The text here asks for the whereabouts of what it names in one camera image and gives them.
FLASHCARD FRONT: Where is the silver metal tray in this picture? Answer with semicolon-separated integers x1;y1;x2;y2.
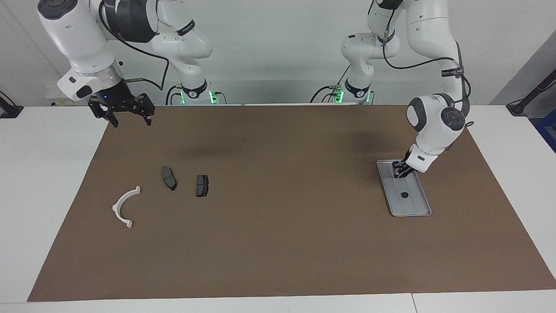
376;159;432;217

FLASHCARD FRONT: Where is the curved dark brake pad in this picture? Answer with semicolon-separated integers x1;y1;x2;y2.
161;166;178;192

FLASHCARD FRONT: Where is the white power box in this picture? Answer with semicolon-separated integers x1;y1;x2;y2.
46;85;68;107

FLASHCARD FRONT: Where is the black table clamp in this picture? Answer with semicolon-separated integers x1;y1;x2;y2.
0;91;24;119

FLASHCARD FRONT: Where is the black angled stand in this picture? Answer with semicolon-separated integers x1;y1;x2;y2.
506;70;556;117

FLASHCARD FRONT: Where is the brown table mat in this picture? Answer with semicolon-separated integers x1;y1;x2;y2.
27;104;556;302

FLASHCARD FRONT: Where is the blue box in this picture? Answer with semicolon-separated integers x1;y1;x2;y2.
535;114;556;153

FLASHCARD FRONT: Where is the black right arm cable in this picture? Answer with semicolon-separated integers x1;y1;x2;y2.
98;2;170;92

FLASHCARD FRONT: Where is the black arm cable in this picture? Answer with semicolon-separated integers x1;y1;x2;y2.
382;9;475;129
98;2;170;92

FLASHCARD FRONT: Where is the white curved plastic bracket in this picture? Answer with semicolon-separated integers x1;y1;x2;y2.
112;186;142;229

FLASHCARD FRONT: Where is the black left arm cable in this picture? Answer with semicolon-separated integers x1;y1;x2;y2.
382;9;475;129

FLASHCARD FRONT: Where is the black left base cable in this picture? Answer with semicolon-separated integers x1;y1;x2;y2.
310;65;352;104

